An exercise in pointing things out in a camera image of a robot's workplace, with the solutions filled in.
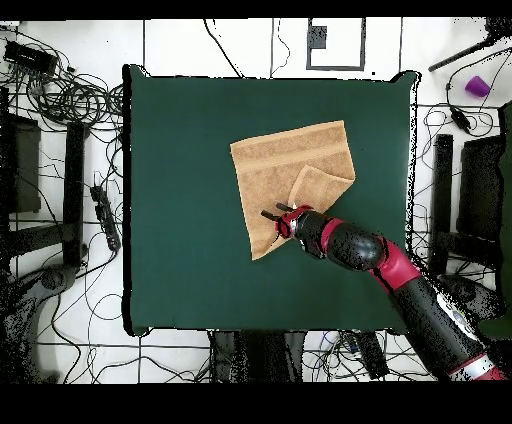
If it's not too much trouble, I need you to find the tan terry towel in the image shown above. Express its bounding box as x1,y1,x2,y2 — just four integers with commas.
229,119,356,261

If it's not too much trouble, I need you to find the dark flat panel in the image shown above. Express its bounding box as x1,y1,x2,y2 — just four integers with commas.
457,135,506,241
7,113,42,215

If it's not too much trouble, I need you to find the dark green table cloth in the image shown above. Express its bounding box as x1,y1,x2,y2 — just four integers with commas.
121,63,421,336

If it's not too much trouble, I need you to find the black power strip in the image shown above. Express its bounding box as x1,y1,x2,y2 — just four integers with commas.
351,330,390,380
89,184,122,253

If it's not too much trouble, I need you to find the small dark grey square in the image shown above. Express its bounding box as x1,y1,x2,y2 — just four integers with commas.
309,25,328,50

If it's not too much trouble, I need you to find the black power adapter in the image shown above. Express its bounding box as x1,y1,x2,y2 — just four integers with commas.
449,104,473,135

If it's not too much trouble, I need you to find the purple plastic cup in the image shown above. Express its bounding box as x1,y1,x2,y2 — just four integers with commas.
464,75,491,98

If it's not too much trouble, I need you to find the black rod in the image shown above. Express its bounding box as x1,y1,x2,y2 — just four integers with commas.
427,33,501,73

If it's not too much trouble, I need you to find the black electronics box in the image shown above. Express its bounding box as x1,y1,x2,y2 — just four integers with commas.
2,40,59,76

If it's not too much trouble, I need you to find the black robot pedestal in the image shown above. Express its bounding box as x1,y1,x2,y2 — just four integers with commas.
209,329,306,383

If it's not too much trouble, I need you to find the grey square floor frame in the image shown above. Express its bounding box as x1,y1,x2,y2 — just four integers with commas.
306,17,366,72

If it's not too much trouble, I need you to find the thin black cable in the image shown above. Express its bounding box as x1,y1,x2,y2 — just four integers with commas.
202,18,245,79

